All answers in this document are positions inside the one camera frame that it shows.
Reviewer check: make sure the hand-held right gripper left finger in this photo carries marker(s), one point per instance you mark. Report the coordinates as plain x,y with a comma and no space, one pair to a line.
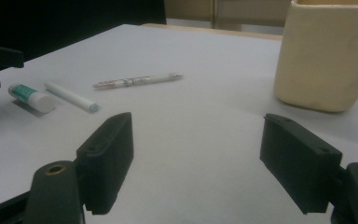
105,155

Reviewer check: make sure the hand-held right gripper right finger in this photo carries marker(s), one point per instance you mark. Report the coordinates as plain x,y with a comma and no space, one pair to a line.
298,161

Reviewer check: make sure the green and white glue stick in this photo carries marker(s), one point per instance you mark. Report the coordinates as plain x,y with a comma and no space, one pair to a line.
31,95

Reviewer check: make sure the white pen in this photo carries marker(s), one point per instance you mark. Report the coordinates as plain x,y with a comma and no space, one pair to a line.
71,97

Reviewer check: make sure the clear pen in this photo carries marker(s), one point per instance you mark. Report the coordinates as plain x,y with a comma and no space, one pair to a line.
136,81

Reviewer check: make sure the cream pen holder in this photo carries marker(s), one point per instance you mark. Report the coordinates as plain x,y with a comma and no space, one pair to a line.
323,62

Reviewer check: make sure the dark curtain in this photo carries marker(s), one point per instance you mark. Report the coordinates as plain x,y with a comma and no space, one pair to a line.
43,25

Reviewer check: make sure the light wooden shelf unit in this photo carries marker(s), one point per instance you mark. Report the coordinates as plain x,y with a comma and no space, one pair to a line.
192,9

